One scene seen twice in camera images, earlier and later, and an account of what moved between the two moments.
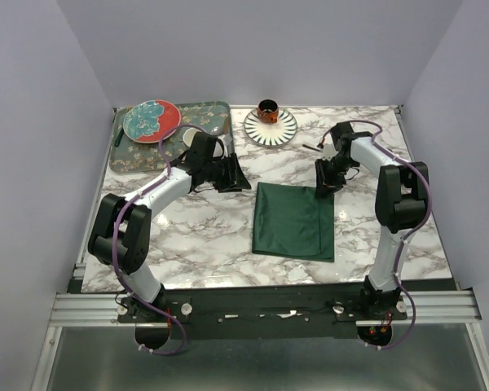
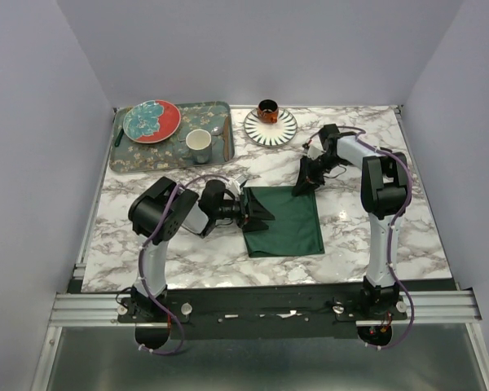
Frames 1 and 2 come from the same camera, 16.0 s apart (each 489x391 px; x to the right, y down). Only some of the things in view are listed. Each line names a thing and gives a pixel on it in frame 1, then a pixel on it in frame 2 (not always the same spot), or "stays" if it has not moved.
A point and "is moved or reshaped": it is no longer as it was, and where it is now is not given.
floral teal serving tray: [129, 155] stays
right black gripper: [323, 183] -> [306, 175]
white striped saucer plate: [270, 134] stays
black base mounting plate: [261, 313] stays
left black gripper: [240, 180] -> [244, 221]
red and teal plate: [148, 120] stays
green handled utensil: [119, 137] stays
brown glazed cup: [267, 111] stays
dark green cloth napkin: [293, 221] is moved or reshaped
